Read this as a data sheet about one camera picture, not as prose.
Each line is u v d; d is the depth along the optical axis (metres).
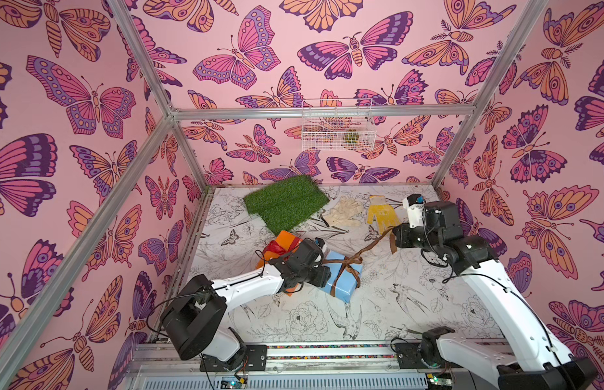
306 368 0.73
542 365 0.37
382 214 1.09
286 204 1.13
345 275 0.83
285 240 0.89
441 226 0.54
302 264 0.65
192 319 0.43
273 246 0.88
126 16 0.70
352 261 0.85
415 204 0.64
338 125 0.95
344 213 1.09
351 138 0.95
